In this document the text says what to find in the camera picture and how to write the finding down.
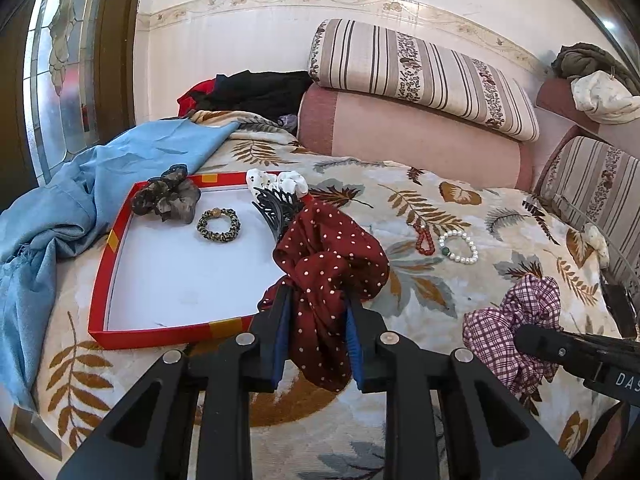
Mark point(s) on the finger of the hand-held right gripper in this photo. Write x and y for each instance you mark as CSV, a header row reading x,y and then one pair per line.
x,y
550,350

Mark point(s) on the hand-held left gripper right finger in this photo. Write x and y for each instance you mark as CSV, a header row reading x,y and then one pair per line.
x,y
353,340

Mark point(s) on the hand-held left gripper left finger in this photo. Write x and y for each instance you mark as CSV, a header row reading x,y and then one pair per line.
x,y
282,320

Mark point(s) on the pink plaid scrunchie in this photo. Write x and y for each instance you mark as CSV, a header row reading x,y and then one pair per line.
x,y
500,325

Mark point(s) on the red polka dot scrunchie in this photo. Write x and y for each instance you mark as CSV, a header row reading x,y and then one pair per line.
x,y
325,260

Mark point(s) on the red shallow box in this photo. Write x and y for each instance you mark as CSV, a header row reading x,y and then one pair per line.
x,y
190,270

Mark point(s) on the black feather hair clip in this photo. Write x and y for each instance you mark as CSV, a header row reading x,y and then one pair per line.
x,y
272,210

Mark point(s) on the white dotted scrunchie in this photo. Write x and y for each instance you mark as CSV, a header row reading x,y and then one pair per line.
x,y
260,177

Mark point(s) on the grey sheer scrunchie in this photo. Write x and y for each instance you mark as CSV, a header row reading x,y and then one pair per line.
x,y
170,200

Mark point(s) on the short striped cushion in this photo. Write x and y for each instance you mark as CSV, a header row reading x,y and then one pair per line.
x,y
590,180

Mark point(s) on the pink bolster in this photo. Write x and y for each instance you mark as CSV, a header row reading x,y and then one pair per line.
x,y
400,135

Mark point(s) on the black cloth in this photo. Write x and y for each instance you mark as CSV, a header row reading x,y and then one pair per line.
x,y
260,92

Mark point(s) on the blue cloth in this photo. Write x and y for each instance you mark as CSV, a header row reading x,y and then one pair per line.
x,y
100,170

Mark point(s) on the red cloth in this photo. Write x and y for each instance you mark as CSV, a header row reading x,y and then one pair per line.
x,y
192,97

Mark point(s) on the pink sofa backrest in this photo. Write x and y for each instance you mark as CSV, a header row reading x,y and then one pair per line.
x,y
555,105

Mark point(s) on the white crumpled cloth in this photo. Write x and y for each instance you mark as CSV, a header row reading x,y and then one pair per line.
x,y
600,97

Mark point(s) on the long striped cushion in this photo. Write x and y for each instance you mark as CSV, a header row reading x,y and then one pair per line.
x,y
425,75

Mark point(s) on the olive cloth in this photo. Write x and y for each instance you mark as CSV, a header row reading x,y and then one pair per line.
x,y
585,60

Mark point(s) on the wooden door with stained glass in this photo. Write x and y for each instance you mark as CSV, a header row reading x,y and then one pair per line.
x,y
60,60

